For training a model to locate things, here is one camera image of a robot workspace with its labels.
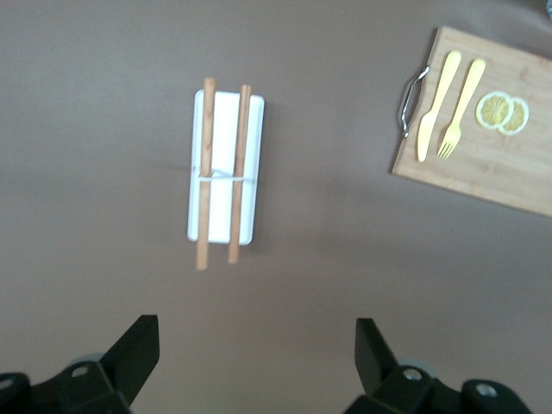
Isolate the white chopstick band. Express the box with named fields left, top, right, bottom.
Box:
left=191, top=169, right=255, bottom=185

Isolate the brown wooden chopstick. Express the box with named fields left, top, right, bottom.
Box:
left=195, top=77, right=216, bottom=272
left=227, top=84, right=253, bottom=266

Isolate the yellow lemon slice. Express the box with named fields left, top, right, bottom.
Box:
left=498, top=97, right=530, bottom=137
left=475, top=90, right=515, bottom=130

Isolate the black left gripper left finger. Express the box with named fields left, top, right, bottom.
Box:
left=0, top=314, right=160, bottom=414

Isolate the yellow plastic fork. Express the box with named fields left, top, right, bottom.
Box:
left=436, top=58, right=487, bottom=160

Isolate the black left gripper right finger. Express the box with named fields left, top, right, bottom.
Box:
left=344, top=317, right=534, bottom=414

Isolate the metal cutting board handle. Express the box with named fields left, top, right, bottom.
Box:
left=395, top=65, right=431, bottom=139

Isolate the brown table cover mat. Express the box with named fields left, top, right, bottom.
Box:
left=0, top=0, right=552, bottom=414

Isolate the white rectangular tray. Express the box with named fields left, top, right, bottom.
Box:
left=186, top=88, right=267, bottom=247

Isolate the yellow plastic knife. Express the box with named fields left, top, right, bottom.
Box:
left=416, top=50, right=462, bottom=163

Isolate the bamboo cutting board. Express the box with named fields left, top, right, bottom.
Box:
left=390, top=25, right=552, bottom=217

